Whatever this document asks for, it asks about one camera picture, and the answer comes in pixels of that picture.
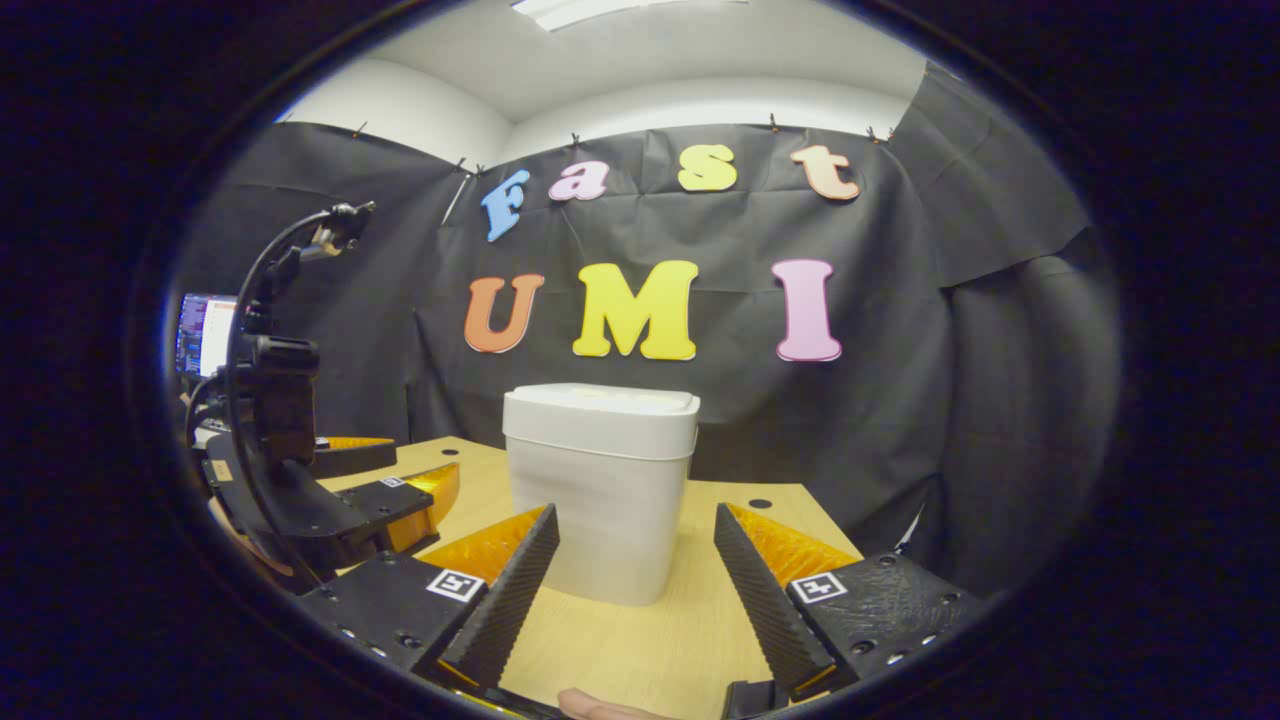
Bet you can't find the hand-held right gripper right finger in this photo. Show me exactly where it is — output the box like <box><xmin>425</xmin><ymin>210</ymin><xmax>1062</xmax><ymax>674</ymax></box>
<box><xmin>714</xmin><ymin>503</ymin><xmax>993</xmax><ymax>703</ymax></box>

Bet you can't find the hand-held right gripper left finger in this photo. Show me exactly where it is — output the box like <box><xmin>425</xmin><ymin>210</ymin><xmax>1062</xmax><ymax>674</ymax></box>
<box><xmin>298</xmin><ymin>504</ymin><xmax>562</xmax><ymax>691</ymax></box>

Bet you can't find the white desktop garbage bin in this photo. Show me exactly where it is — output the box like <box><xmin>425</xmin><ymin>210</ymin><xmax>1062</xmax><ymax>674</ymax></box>
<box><xmin>502</xmin><ymin>383</ymin><xmax>701</xmax><ymax>607</ymax></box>

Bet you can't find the wooden desktop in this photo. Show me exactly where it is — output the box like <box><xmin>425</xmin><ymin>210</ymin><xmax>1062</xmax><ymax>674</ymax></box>
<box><xmin>315</xmin><ymin>436</ymin><xmax>863</xmax><ymax>720</ymax></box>

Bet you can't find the computer monitor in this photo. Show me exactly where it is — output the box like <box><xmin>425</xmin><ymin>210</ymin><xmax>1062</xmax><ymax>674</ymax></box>
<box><xmin>176</xmin><ymin>292</ymin><xmax>241</xmax><ymax>379</ymax></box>

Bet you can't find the black backdrop cloth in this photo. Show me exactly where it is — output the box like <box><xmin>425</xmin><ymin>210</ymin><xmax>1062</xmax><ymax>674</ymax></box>
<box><xmin>170</xmin><ymin>60</ymin><xmax>1123</xmax><ymax>601</ymax></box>

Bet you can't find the ceiling light panel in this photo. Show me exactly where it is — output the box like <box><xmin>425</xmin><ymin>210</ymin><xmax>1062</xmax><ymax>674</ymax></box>
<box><xmin>512</xmin><ymin>0</ymin><xmax>751</xmax><ymax>31</ymax></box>

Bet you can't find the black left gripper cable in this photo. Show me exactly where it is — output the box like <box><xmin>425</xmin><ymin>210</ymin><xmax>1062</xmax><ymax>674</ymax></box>
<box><xmin>222</xmin><ymin>205</ymin><xmax>336</xmax><ymax>581</ymax></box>

